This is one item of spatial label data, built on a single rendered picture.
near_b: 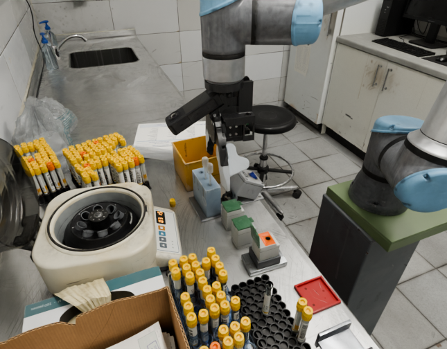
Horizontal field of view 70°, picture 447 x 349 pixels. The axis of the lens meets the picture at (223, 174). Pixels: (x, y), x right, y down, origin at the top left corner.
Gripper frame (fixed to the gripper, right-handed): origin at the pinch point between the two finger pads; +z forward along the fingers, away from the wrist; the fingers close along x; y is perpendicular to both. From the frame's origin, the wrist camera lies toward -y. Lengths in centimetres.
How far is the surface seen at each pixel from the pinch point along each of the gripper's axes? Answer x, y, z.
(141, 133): 57, -16, 16
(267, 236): -10.0, 8.8, 11.8
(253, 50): 244, 95, 33
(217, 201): 6.4, 1.8, 13.1
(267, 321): -24.9, 3.4, 18.0
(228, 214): 0.9, 3.0, 13.2
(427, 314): 8, 106, 107
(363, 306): -9, 44, 53
